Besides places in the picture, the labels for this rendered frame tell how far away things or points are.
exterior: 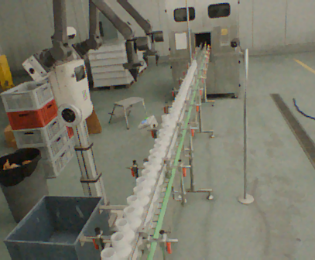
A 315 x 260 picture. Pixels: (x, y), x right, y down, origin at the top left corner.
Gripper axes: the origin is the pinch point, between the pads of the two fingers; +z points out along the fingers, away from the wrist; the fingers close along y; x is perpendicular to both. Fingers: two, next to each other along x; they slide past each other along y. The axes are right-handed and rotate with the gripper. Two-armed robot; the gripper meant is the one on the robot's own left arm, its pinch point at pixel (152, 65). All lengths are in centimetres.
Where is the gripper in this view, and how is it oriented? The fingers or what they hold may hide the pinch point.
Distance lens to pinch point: 198.2
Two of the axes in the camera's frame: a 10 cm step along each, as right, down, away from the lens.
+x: -1.8, 4.0, -9.0
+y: -9.8, 0.4, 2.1
